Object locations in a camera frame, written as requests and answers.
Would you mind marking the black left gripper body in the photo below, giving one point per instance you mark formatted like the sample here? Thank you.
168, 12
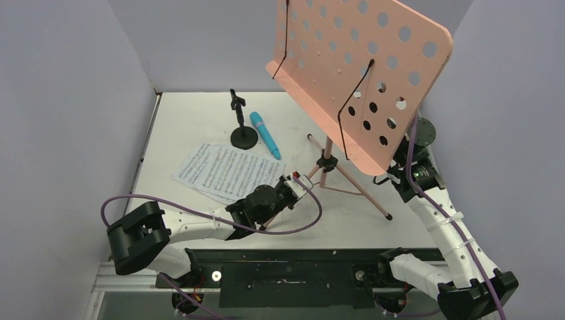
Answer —
283, 200

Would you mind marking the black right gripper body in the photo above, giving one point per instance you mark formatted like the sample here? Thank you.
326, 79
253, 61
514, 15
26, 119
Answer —
401, 156

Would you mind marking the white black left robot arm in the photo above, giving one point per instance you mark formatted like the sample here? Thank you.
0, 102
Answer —
144, 238

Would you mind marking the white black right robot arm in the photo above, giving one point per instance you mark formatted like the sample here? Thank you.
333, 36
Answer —
473, 286

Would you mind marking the upper sheet music page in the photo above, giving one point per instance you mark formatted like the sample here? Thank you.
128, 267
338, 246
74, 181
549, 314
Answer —
234, 173

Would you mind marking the sheet music page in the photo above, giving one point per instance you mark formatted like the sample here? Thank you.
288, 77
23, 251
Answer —
193, 167
234, 173

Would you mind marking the black microphone desk stand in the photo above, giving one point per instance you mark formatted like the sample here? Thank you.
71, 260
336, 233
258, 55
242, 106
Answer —
243, 137

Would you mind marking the lower sheet music page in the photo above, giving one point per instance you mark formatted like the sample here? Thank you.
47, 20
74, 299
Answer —
193, 167

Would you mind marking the blue toy microphone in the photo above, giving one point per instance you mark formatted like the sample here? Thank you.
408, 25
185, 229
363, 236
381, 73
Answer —
259, 124

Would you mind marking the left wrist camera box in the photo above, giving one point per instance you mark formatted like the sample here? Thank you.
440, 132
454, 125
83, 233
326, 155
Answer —
300, 184

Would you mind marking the aluminium mounting rail frame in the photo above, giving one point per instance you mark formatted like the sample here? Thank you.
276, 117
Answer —
252, 290

